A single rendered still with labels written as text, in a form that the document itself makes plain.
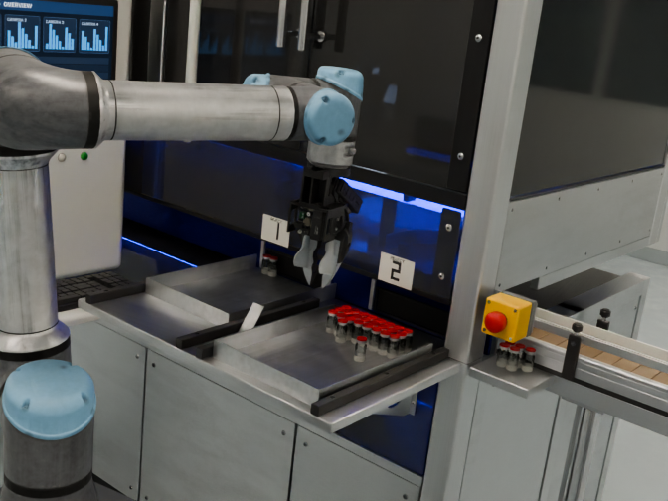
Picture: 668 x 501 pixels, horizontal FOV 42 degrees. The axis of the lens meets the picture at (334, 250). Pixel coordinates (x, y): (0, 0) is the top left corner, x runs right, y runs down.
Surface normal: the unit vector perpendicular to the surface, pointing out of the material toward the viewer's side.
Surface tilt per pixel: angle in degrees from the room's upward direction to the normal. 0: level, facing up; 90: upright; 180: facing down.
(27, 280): 90
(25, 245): 90
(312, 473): 90
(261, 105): 65
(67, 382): 8
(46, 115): 93
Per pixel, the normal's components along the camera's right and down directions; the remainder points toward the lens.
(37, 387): 0.17, -0.91
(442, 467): -0.64, 0.15
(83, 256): 0.74, 0.26
